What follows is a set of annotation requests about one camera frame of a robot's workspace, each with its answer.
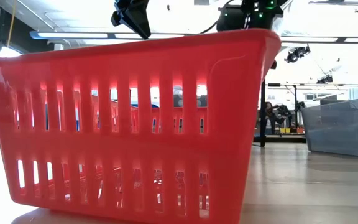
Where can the person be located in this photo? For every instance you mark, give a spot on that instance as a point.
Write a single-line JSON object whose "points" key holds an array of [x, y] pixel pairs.
{"points": [[269, 119]]}

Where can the black background robot arm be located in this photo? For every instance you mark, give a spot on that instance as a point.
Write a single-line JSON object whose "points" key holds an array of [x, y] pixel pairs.
{"points": [[283, 111]]}

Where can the grey ceiling track fixture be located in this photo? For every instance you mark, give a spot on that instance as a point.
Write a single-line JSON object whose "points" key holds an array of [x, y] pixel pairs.
{"points": [[334, 2]]}

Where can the red slotted plastic basket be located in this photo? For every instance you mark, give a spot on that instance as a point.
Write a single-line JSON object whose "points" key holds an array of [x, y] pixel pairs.
{"points": [[129, 149]]}

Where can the black metal frame stand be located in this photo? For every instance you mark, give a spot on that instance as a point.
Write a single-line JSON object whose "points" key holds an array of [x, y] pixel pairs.
{"points": [[273, 84]]}

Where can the yellow storage bin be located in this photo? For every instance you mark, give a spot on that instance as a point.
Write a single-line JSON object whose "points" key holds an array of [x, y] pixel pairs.
{"points": [[284, 130]]}

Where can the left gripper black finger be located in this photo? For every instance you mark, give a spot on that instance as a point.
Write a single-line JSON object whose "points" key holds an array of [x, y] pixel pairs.
{"points": [[134, 21]]}

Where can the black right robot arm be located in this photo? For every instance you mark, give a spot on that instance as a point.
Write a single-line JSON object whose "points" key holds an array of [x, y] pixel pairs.
{"points": [[250, 17]]}

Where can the black ceiling track spotlight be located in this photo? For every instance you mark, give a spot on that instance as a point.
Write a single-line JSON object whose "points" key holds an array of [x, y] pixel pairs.
{"points": [[325, 80], [295, 54]]}

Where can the black aluminium rig frame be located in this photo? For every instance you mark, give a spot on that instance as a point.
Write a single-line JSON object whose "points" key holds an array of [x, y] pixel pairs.
{"points": [[284, 139]]}

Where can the grey translucent plastic basket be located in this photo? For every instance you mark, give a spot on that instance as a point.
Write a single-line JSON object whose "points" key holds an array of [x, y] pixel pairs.
{"points": [[340, 130]]}

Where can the orange storage bin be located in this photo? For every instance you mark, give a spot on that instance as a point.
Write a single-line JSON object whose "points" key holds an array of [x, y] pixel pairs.
{"points": [[300, 130]]}

